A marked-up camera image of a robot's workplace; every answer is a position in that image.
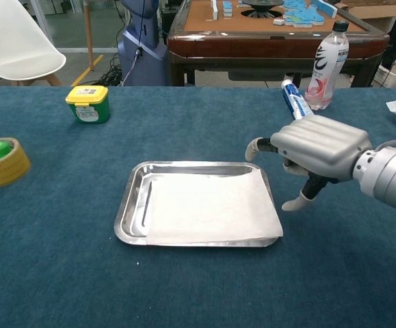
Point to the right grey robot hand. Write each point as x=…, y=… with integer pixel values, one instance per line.
x=320, y=143

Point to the white paper sheet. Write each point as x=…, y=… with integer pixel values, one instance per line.
x=211, y=212

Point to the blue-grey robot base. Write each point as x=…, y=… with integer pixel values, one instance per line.
x=144, y=65

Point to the blue white toothpaste tube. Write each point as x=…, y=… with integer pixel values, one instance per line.
x=297, y=100

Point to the clear bottle with pink drink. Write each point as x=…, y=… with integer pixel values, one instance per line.
x=327, y=58

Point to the brown mahjong table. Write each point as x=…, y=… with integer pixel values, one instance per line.
x=252, y=42

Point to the single white mahjong tile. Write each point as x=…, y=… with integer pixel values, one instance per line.
x=279, y=22

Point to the blue mahjong tile pile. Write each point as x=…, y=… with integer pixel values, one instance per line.
x=300, y=15

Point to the long blue mahjong tile row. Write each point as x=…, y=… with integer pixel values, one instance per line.
x=326, y=7

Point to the black mahjong table centre dome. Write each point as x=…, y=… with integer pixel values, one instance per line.
x=261, y=10

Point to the standing mahjong tile group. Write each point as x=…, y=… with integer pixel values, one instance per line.
x=226, y=8

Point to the silver metal tray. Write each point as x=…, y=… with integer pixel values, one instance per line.
x=129, y=218

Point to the green jar with yellow lid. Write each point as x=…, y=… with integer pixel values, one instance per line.
x=88, y=111

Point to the wooden pole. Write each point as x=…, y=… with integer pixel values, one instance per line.
x=89, y=34

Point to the blue felt table cover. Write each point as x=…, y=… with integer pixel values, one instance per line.
x=47, y=239

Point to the green bottle cap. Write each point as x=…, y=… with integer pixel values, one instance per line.
x=1, y=148

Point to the yellow tape roll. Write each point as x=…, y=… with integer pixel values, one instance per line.
x=2, y=174

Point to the white chair with wooden legs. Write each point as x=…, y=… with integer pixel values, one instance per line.
x=13, y=44

